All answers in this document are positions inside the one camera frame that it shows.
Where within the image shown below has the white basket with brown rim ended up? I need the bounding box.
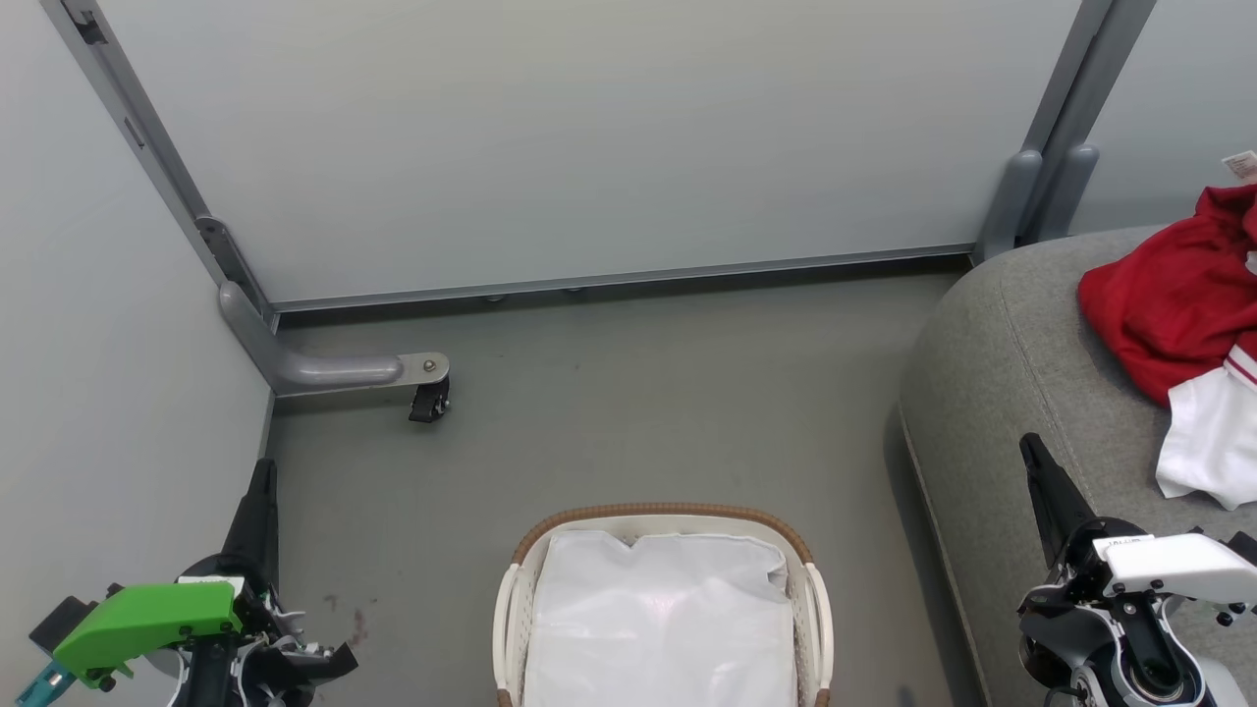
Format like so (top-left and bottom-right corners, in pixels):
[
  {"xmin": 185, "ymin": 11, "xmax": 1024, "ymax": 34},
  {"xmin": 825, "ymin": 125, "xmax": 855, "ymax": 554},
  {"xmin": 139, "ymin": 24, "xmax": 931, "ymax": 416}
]
[{"xmin": 492, "ymin": 503, "xmax": 835, "ymax": 707}]

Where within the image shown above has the grey partition post with foot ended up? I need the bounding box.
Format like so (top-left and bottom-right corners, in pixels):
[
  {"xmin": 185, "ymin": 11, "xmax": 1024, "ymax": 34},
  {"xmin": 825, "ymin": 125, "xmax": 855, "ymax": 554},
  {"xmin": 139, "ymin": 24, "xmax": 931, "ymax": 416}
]
[{"xmin": 39, "ymin": 0, "xmax": 452, "ymax": 400}]

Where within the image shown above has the grey double partition post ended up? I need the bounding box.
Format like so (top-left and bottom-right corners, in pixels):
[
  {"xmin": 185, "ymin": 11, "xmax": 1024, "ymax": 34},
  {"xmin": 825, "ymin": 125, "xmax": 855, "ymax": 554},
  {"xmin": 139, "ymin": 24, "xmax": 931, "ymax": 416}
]
[{"xmin": 972, "ymin": 0, "xmax": 1162, "ymax": 263}]

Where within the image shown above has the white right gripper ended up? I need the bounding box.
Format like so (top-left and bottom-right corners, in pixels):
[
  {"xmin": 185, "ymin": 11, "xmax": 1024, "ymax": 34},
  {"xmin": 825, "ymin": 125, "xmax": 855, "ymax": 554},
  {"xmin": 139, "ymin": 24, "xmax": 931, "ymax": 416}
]
[{"xmin": 1018, "ymin": 432, "xmax": 1257, "ymax": 604}]

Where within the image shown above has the white basket liner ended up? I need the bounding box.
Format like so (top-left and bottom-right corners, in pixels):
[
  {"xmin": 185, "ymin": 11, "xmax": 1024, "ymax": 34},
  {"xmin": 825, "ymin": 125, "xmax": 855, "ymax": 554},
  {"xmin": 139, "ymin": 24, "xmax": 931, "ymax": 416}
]
[{"xmin": 522, "ymin": 529, "xmax": 799, "ymax": 707}]

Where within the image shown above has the white garment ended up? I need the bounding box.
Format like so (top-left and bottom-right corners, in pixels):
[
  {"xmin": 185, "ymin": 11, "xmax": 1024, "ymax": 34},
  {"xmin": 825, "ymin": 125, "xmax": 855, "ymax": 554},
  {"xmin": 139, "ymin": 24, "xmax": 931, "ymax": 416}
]
[{"xmin": 1155, "ymin": 339, "xmax": 1257, "ymax": 513}]

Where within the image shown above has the black caster wheel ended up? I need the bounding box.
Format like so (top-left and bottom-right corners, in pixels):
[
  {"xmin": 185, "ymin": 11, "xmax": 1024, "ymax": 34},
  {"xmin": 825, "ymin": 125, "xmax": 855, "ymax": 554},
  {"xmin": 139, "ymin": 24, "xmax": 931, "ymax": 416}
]
[{"xmin": 409, "ymin": 375, "xmax": 452, "ymax": 424}]

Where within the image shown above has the red number jersey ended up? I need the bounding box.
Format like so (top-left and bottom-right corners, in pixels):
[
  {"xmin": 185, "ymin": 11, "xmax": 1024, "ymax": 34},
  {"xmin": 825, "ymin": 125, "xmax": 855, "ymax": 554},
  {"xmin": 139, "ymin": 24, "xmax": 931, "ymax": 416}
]
[{"xmin": 1077, "ymin": 211, "xmax": 1257, "ymax": 409}]

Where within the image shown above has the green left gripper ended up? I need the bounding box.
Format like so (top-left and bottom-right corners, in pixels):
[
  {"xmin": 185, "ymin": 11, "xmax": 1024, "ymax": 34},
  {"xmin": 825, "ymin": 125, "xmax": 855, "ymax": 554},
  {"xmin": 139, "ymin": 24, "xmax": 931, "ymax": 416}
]
[{"xmin": 52, "ymin": 458, "xmax": 360, "ymax": 707}]

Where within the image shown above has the grey fabric sofa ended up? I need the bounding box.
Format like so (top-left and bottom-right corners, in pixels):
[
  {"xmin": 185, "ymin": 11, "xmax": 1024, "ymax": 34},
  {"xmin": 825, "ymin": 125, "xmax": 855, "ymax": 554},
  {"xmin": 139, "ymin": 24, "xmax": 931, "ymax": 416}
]
[{"xmin": 898, "ymin": 224, "xmax": 1257, "ymax": 707}]

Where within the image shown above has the teal left cable connector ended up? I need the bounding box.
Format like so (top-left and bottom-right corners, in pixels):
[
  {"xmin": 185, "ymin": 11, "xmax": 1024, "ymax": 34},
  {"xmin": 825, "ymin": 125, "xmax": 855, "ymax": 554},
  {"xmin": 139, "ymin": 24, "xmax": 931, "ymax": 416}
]
[{"xmin": 14, "ymin": 659, "xmax": 62, "ymax": 707}]

